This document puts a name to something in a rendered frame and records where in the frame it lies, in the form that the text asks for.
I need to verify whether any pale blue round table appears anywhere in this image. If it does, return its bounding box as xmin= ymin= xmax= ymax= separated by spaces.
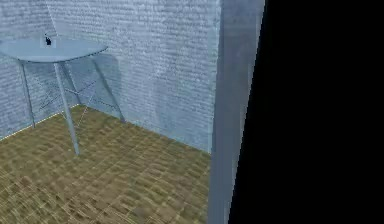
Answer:
xmin=0 ymin=35 xmax=127 ymax=157

